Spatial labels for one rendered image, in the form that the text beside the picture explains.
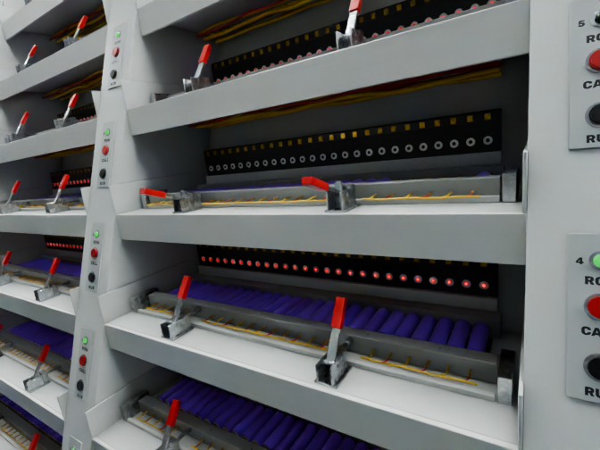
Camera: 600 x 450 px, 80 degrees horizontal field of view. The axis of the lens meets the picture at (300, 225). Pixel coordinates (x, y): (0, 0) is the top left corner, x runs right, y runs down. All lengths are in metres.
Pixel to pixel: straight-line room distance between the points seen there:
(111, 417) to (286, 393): 0.40
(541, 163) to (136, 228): 0.56
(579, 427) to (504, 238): 0.15
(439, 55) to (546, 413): 0.33
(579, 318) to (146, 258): 0.64
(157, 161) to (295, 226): 0.40
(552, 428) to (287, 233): 0.30
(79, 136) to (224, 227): 0.47
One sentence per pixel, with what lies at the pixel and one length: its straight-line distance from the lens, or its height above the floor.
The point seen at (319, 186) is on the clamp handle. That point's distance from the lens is 0.36.
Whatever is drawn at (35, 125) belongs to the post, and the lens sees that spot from 1.43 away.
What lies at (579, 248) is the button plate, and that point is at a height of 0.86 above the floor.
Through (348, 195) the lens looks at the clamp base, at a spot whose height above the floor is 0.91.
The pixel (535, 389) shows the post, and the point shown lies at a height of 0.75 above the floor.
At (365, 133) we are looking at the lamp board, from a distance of 0.58.
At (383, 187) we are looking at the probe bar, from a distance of 0.43.
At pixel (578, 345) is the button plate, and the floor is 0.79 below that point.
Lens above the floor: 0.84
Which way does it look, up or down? 4 degrees up
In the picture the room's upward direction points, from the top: 4 degrees clockwise
